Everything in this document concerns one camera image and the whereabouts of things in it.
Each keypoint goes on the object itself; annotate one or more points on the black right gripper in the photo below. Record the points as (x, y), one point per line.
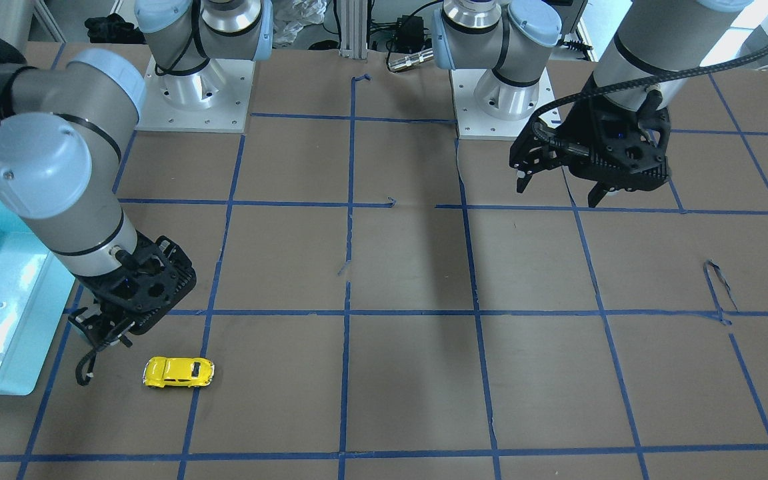
(101, 324)

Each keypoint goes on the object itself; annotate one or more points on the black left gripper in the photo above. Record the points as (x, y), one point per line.
(580, 125)

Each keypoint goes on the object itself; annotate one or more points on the yellow beetle toy car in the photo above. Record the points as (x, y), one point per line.
(161, 372)

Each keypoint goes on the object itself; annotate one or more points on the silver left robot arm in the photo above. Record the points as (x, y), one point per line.
(657, 46)

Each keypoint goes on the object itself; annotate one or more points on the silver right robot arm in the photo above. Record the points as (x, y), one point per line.
(62, 138)

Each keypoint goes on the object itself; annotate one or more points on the light blue plastic bin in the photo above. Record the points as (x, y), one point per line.
(34, 290)

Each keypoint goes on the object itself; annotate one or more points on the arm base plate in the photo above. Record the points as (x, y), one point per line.
(214, 100)
(488, 109)

